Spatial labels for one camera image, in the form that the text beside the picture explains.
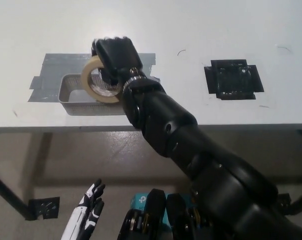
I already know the black table leg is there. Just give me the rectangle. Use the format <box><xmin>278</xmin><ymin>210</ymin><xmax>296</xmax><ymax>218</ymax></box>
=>
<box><xmin>0</xmin><ymin>169</ymin><xmax>33</xmax><ymax>222</ymax></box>

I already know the black tape square patch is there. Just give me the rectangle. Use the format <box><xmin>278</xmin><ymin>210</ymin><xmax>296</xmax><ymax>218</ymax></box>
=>
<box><xmin>203</xmin><ymin>59</ymin><xmax>265</xmax><ymax>101</ymax></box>

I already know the grey duct tape patch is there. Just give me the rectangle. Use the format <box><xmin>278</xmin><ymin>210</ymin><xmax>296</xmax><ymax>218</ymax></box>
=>
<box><xmin>27</xmin><ymin>52</ymin><xmax>162</xmax><ymax>103</ymax></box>

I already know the small grey mesh container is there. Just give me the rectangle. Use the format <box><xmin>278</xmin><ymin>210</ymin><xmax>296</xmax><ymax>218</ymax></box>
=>
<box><xmin>57</xmin><ymin>73</ymin><xmax>126</xmax><ymax>116</ymax></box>

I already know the black floor tape marker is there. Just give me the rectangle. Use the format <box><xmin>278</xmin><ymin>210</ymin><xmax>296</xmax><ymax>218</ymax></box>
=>
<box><xmin>28</xmin><ymin>196</ymin><xmax>61</xmax><ymax>221</ymax></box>
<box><xmin>277</xmin><ymin>193</ymin><xmax>292</xmax><ymax>214</ymax></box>

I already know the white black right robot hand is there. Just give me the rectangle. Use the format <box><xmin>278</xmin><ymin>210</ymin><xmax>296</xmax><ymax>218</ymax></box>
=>
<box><xmin>90</xmin><ymin>36</ymin><xmax>144</xmax><ymax>87</ymax></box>

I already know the beige masking tape roll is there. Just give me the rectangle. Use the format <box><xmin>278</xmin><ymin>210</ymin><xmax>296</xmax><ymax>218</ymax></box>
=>
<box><xmin>80</xmin><ymin>56</ymin><xmax>123</xmax><ymax>103</ymax></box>

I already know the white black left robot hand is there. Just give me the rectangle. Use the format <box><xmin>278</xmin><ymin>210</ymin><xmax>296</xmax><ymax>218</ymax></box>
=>
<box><xmin>60</xmin><ymin>177</ymin><xmax>106</xmax><ymax>240</ymax></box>

